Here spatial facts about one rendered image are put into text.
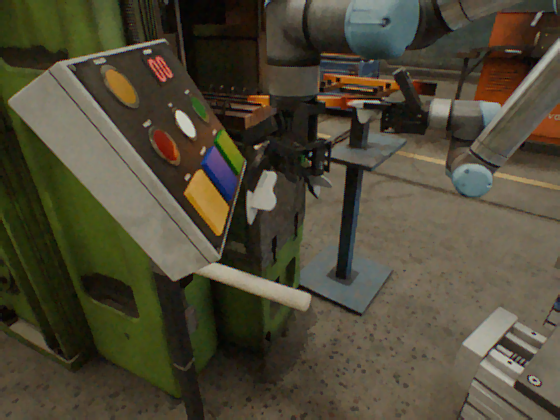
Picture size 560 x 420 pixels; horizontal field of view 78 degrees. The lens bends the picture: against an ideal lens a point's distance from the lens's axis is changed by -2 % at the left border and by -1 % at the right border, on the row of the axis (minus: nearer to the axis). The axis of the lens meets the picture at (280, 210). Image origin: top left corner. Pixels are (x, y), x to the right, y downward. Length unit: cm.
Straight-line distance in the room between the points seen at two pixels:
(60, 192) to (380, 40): 108
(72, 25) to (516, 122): 91
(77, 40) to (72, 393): 125
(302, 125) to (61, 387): 144
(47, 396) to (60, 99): 139
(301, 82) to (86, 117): 26
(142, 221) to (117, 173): 7
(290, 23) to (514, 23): 392
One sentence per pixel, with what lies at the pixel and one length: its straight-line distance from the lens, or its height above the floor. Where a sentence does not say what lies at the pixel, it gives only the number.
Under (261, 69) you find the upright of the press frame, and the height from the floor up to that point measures 106.
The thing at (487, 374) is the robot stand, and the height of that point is 75.
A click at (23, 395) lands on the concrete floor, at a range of 175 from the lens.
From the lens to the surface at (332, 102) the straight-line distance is 102.
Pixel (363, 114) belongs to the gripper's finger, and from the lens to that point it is 100.
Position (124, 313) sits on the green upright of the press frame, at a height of 34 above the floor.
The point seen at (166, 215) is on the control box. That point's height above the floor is 103.
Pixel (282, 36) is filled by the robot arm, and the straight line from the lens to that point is 49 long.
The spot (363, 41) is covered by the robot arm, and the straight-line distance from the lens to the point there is 42.
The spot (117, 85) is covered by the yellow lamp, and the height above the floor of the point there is 117.
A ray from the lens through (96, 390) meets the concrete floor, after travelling 163.
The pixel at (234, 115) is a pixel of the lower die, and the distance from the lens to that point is 105.
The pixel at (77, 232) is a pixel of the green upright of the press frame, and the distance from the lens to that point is 135.
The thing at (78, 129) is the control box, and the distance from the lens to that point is 44.
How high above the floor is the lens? 124
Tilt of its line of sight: 30 degrees down
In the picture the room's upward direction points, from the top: straight up
